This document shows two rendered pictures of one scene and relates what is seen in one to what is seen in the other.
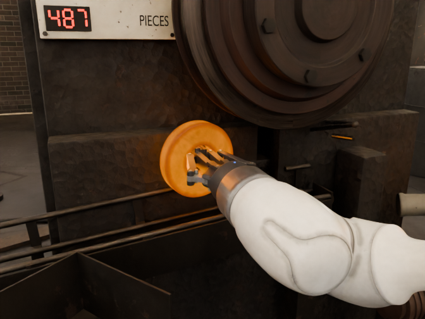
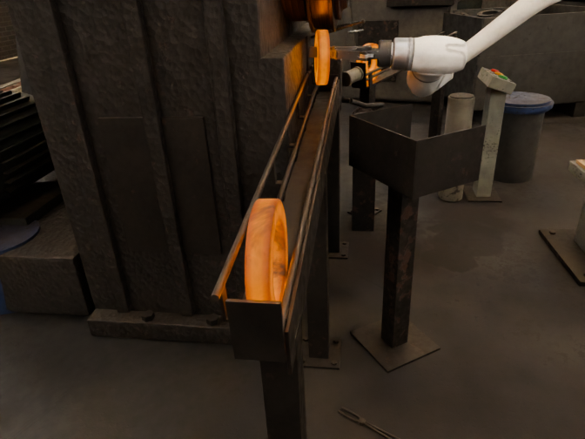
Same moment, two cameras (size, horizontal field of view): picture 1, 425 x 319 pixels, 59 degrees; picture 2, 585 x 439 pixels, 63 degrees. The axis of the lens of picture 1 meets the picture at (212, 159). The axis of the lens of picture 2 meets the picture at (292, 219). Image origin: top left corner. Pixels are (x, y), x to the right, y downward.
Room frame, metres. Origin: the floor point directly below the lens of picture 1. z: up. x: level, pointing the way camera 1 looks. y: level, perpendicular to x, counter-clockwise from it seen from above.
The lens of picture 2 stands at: (0.08, 1.35, 1.04)
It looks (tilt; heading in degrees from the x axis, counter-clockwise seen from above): 27 degrees down; 301
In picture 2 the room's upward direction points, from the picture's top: 3 degrees counter-clockwise
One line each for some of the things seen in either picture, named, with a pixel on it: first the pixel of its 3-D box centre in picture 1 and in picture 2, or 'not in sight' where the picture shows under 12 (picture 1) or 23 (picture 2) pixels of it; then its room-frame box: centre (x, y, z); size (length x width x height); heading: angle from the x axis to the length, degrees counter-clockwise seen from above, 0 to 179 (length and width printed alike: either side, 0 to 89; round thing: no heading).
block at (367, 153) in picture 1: (355, 194); (327, 79); (0.90, -0.37, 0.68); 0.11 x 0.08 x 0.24; 21
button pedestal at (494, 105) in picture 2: not in sight; (489, 136); (0.36, -1.06, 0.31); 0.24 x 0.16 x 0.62; 111
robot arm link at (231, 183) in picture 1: (248, 197); (400, 54); (0.51, -0.05, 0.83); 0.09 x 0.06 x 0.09; 112
